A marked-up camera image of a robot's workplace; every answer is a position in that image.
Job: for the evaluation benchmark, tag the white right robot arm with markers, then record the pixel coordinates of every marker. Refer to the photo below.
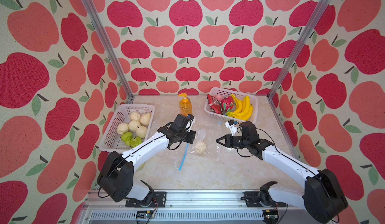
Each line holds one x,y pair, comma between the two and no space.
320,194

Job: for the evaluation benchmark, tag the red snack bag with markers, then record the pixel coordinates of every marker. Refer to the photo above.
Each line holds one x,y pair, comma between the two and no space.
214,104

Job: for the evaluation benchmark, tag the upper yellow toy banana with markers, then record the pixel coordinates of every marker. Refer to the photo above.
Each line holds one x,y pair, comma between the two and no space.
246,105

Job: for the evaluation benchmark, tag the clear blue zip-top bag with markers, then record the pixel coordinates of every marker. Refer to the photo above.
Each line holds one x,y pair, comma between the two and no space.
177,156

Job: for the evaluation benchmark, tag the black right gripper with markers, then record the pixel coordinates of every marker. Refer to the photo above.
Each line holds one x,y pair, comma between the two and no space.
227,138

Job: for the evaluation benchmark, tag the white empty plastic basket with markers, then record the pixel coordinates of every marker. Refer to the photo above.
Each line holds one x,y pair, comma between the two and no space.
126,122

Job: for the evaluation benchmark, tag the aluminium left corner post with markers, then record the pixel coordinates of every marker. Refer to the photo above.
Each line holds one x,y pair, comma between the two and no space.
107,44

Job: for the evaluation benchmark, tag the cream toy pear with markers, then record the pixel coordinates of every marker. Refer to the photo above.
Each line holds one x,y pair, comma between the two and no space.
145,119

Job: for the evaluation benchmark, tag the aluminium right corner post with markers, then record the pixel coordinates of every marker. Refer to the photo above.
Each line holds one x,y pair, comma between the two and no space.
305,34

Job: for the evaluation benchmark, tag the lower yellow toy banana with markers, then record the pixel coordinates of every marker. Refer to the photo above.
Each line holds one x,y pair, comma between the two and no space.
237,113

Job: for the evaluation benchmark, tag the green toy pear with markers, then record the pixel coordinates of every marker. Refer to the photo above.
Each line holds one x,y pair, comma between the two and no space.
126,138
134,142

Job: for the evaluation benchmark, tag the cream pear zip bag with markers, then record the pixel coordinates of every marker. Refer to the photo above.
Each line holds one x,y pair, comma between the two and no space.
200,147
133,125
141,132

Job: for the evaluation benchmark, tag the orange soap pump bottle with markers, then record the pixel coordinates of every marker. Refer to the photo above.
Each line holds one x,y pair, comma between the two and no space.
185,105

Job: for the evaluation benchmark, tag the yellow toy banana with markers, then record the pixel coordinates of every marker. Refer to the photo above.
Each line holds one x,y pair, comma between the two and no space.
237,113
246,105

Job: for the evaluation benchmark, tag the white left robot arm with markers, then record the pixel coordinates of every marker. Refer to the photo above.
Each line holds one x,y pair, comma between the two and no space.
117,175

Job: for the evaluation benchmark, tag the clear white zip-top bag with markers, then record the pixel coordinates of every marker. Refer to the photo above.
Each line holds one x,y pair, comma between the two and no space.
209,133

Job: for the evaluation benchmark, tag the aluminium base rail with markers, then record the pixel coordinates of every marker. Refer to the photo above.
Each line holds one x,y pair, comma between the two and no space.
189,207

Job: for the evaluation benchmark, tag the white plastic fruit basket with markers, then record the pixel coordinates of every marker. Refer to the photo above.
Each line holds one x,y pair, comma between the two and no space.
220,94

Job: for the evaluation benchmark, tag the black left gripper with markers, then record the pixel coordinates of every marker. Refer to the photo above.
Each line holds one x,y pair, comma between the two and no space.
193,134

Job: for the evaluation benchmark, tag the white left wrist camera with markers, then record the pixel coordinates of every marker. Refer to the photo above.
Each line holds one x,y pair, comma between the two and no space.
191,120

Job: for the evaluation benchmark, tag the aluminium corner post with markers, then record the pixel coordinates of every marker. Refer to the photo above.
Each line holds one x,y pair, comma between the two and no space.
107,44
305,34

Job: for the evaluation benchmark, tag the pink toy dragon fruit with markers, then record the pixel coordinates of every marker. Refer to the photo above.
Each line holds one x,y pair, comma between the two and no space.
228,105

